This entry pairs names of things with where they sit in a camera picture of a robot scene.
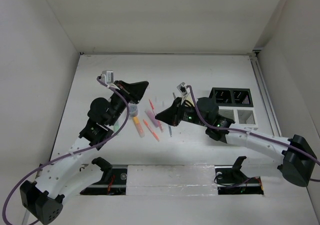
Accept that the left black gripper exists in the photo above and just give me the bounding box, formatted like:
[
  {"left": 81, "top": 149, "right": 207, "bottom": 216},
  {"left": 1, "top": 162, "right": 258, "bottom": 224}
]
[{"left": 107, "top": 80, "right": 148, "bottom": 127}]

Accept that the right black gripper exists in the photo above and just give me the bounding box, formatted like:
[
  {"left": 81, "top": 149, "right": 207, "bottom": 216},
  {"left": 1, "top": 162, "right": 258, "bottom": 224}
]
[{"left": 155, "top": 97, "right": 210, "bottom": 128}]

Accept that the blue pen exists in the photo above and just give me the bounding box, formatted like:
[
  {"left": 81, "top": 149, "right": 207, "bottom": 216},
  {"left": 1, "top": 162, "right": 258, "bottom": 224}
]
[{"left": 168, "top": 125, "right": 173, "bottom": 137}]

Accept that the red pen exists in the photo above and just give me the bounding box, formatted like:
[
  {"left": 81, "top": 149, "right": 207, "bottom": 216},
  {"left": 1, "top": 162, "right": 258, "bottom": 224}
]
[{"left": 148, "top": 99, "right": 164, "bottom": 133}]

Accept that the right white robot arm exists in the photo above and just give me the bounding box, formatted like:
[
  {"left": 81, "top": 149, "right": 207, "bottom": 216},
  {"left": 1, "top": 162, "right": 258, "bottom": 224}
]
[{"left": 155, "top": 97, "right": 319, "bottom": 187}]

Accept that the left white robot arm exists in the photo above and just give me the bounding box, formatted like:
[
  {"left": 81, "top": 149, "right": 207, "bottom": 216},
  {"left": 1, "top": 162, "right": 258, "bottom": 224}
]
[{"left": 19, "top": 80, "right": 149, "bottom": 225}]

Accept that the paper clip jar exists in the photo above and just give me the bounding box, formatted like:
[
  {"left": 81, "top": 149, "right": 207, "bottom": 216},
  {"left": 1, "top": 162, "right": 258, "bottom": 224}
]
[{"left": 128, "top": 103, "right": 139, "bottom": 118}]

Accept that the purple highlighter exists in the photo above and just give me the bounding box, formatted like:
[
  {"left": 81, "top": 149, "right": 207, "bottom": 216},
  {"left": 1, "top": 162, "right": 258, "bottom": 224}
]
[{"left": 144, "top": 109, "right": 160, "bottom": 128}]

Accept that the orange pen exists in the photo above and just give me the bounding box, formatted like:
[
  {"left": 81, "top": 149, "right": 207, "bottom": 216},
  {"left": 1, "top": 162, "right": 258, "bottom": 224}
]
[{"left": 143, "top": 119, "right": 160, "bottom": 142}]

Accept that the orange highlighter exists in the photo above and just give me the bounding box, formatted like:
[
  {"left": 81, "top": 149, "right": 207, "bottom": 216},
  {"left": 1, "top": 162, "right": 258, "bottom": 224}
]
[{"left": 132, "top": 116, "right": 145, "bottom": 138}]

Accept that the green highlighter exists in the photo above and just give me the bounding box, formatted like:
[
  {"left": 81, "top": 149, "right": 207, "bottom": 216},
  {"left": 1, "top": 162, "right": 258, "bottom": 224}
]
[{"left": 113, "top": 120, "right": 120, "bottom": 135}]

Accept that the black organizer box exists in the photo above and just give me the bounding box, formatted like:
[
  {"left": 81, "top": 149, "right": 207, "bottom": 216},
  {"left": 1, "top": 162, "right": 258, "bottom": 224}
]
[{"left": 208, "top": 87, "right": 254, "bottom": 108}]

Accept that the white organizer box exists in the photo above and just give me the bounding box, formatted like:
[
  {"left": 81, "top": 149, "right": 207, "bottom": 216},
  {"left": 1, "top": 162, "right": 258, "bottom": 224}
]
[{"left": 218, "top": 106, "right": 259, "bottom": 130}]

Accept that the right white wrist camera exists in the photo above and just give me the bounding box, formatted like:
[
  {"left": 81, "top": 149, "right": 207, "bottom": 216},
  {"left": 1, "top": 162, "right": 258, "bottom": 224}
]
[{"left": 176, "top": 82, "right": 190, "bottom": 103}]

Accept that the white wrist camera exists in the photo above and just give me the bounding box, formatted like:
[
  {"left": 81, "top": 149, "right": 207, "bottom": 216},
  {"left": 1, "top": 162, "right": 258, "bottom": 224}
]
[
  {"left": 100, "top": 70, "right": 115, "bottom": 85},
  {"left": 176, "top": 82, "right": 190, "bottom": 103}
]

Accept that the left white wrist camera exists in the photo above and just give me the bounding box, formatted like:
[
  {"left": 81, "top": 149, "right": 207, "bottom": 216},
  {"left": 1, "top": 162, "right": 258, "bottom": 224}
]
[{"left": 100, "top": 70, "right": 115, "bottom": 85}]

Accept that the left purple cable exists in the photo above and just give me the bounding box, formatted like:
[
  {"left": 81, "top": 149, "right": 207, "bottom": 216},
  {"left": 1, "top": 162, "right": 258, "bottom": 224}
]
[{"left": 1, "top": 76, "right": 131, "bottom": 225}]

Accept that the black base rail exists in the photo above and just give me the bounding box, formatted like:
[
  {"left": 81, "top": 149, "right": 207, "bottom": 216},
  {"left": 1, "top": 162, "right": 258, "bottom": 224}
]
[{"left": 81, "top": 165, "right": 264, "bottom": 197}]

